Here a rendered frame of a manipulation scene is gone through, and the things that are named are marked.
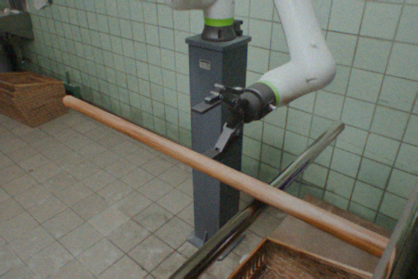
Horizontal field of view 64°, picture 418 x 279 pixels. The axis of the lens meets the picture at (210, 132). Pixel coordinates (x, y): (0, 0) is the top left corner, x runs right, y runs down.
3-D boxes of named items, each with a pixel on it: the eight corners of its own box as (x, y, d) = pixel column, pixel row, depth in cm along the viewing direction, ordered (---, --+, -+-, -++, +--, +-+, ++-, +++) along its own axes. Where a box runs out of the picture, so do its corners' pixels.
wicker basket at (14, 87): (22, 114, 303) (13, 85, 289) (-12, 100, 329) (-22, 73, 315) (67, 95, 339) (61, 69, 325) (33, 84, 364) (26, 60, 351)
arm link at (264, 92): (243, 107, 97) (245, 77, 92) (280, 119, 91) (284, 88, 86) (231, 115, 93) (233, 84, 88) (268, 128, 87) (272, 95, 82)
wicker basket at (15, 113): (25, 132, 312) (16, 105, 298) (-7, 116, 339) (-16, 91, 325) (69, 113, 347) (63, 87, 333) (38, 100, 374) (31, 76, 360)
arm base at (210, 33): (230, 27, 159) (230, 13, 156) (257, 31, 151) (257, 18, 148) (193, 38, 142) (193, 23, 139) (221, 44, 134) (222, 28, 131)
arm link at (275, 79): (280, 105, 106) (263, 74, 105) (313, 90, 96) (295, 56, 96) (256, 121, 96) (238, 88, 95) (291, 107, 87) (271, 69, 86)
